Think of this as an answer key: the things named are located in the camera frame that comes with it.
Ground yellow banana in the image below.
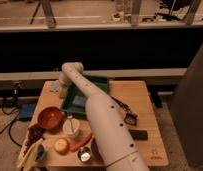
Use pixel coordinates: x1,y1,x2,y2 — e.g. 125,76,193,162
17,138,43,171

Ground red bowl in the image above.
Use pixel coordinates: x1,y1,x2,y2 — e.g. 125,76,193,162
37,106,63,130

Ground grey robot base column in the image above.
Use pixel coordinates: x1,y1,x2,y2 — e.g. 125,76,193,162
169,45,203,167

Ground blue box on floor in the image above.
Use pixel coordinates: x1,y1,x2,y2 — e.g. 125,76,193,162
19,103,36,121

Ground green plastic tray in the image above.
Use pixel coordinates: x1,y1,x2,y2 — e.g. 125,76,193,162
61,76,109,117

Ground yellow round fruit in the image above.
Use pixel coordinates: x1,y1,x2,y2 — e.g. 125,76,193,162
54,138,69,155

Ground light blue towel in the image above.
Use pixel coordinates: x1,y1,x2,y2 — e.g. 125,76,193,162
50,80,60,94

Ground small metal cup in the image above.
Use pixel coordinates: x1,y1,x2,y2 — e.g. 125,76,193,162
77,146,91,163

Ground black cable on floor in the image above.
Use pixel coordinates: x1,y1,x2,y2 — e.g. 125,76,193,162
0,96,23,148

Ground orange carrot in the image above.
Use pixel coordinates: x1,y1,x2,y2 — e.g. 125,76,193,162
69,133,92,152

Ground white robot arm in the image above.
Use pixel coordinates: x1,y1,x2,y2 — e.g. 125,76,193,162
59,62,150,171

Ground black handled brush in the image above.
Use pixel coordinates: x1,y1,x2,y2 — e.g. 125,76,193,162
113,98,138,126

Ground black phone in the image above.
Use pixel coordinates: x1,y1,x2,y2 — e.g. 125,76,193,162
130,130,148,140

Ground blue small cup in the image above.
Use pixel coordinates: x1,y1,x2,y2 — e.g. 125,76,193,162
35,145,46,162

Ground dark red grapes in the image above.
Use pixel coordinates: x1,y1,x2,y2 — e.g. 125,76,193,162
23,124,45,154

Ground wooden table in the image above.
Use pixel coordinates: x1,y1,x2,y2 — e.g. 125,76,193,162
35,81,169,170

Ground white cup with spoon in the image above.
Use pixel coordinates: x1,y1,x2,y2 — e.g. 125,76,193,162
62,115,80,139

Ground purple bowl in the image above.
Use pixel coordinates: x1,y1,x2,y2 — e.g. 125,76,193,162
91,138,103,162

